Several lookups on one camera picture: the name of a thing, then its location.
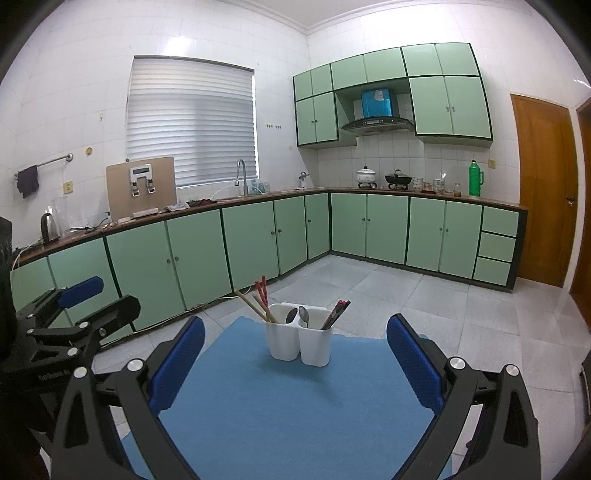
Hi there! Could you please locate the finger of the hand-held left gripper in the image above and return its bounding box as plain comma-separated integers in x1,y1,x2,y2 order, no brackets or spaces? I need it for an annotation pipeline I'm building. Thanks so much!
74,295,141,347
16,276,105,329

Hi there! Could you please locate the chrome kitchen faucet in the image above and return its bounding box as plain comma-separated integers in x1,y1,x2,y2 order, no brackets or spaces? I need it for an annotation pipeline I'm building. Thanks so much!
234,159,250,197

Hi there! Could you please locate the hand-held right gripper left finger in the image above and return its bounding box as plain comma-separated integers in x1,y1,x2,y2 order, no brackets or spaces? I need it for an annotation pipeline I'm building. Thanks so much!
48,315,206,480

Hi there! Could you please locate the green thermos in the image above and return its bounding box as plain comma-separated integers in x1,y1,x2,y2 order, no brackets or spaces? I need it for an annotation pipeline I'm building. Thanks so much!
468,159,484,198

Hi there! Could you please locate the dark towel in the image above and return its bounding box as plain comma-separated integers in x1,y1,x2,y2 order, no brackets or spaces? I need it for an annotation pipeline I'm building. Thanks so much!
16,165,40,199

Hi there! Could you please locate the range hood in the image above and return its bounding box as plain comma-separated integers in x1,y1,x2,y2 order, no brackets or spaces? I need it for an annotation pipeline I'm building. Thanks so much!
341,117,415,136

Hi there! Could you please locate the blue box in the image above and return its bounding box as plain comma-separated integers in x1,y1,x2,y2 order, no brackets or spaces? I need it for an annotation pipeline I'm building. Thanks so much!
361,88,399,120

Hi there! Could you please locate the steel electric kettle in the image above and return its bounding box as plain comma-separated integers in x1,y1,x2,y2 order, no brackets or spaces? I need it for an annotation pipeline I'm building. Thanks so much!
40,212,61,244

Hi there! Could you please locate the brown board with white holders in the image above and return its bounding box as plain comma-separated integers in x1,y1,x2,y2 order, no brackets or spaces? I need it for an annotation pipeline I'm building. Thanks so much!
106,156,177,221

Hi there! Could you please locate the metal towel rail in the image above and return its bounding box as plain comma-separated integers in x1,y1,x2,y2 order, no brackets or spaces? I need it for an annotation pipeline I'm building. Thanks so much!
14,153,74,179

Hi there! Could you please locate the white floor cable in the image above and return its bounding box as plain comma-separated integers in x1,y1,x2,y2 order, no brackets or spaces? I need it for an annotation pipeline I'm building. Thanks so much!
187,294,242,317

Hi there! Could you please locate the wooden chopstick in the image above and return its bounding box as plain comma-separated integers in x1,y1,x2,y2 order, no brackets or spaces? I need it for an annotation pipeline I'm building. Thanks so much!
247,294,277,323
239,292,274,323
234,289,271,322
252,295,279,324

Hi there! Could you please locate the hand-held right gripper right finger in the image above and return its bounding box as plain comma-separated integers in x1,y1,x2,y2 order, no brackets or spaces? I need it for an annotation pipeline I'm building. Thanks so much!
386,314,541,480

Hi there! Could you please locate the green base cabinet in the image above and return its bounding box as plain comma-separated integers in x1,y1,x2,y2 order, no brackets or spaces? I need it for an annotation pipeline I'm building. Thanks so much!
9,190,331,344
329,187,528,293

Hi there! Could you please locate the white window blind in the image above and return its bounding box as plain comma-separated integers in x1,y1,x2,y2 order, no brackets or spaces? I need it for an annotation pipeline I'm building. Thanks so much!
126,56,259,188

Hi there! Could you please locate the wooden door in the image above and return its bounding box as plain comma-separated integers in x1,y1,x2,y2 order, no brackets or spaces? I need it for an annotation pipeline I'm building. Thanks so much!
510,92,580,289
570,99,591,317

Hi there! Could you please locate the clear plastic jug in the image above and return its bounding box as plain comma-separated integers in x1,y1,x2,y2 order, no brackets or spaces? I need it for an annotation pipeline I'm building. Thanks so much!
53,196,71,234

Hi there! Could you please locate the blue mat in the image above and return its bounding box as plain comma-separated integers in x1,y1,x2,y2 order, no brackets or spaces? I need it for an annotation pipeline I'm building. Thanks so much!
121,316,453,480

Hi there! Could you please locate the white utensil holder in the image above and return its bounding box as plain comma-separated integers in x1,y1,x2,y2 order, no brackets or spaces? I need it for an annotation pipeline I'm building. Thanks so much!
264,302,334,368

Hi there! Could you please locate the green wall cabinet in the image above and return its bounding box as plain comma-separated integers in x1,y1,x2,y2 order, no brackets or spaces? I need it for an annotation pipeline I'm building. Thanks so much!
330,48,408,91
293,64,358,149
401,42,494,149

